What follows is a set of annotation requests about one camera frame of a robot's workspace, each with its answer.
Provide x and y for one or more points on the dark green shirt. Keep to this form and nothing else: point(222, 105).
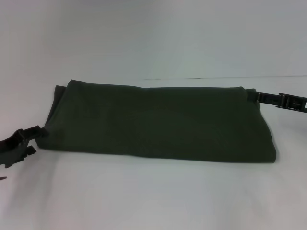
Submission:
point(163, 122)

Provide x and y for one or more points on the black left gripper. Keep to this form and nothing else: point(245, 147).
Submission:
point(13, 148)

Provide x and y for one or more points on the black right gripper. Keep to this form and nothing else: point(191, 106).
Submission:
point(293, 103)

